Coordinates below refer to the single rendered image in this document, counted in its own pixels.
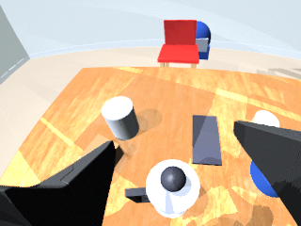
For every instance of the glass french press with black knob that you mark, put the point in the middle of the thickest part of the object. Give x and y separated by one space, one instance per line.
172 187

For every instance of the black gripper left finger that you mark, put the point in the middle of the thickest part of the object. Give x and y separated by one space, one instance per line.
75 196

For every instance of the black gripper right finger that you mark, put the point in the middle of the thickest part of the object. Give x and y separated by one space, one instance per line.
277 153

